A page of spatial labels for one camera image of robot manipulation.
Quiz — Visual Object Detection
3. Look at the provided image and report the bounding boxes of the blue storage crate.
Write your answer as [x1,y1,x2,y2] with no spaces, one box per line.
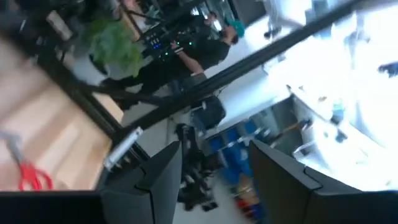
[207,119,268,224]

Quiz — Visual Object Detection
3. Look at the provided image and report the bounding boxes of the black floor equipment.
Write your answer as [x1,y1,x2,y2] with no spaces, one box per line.
[175,123,220,213]

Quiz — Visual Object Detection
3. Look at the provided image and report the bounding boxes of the black backpack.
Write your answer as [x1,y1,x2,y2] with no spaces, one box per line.
[190,95,227,131]

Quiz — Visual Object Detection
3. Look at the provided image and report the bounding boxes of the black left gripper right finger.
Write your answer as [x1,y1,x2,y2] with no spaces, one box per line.
[250,139,330,224]

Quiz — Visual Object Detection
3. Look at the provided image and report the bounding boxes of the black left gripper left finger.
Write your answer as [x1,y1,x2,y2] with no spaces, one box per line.
[102,141,183,224]

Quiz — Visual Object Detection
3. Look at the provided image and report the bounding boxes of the green potted plant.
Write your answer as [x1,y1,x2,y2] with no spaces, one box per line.
[83,17,143,78]

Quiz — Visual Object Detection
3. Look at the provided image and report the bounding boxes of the bright red scissors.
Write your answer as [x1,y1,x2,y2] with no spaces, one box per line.
[0,129,54,192]

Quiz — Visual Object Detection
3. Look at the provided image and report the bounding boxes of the person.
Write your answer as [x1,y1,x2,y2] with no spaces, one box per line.
[203,10,220,27]
[136,18,246,94]

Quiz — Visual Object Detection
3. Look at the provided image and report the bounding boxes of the black control console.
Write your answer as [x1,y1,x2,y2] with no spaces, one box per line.
[141,24,197,62]

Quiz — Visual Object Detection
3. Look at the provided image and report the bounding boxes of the silver metal cylinder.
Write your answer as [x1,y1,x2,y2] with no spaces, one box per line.
[103,126,144,171]

